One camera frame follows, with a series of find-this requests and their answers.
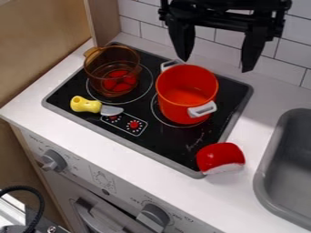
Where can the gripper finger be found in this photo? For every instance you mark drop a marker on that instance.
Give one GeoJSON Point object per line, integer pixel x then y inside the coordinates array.
{"type": "Point", "coordinates": [254, 50]}
{"type": "Point", "coordinates": [181, 38]}

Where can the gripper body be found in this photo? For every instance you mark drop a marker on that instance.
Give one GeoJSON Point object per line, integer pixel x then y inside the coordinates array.
{"type": "Point", "coordinates": [226, 13]}

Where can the orange pot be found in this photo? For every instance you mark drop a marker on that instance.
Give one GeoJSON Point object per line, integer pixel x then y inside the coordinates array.
{"type": "Point", "coordinates": [187, 93]}

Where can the brown transparent cup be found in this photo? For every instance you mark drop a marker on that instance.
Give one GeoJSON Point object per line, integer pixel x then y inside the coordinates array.
{"type": "Point", "coordinates": [112, 70]}

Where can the toy stove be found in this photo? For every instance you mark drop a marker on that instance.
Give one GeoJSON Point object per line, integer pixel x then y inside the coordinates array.
{"type": "Point", "coordinates": [150, 112]}

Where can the red toy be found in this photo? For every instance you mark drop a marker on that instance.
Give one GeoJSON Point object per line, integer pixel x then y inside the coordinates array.
{"type": "Point", "coordinates": [220, 157]}

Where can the toy sink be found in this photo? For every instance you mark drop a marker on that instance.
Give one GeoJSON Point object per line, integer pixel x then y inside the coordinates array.
{"type": "Point", "coordinates": [285, 170]}

